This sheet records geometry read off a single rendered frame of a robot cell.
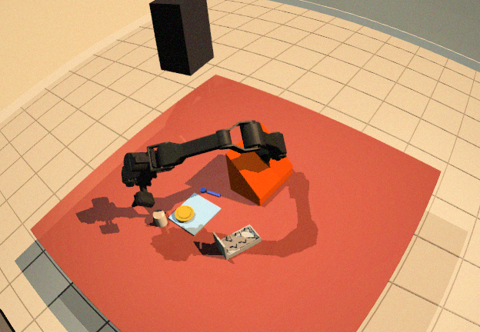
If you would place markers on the yellow round plate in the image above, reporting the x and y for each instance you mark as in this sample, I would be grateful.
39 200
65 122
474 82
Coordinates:
184 213

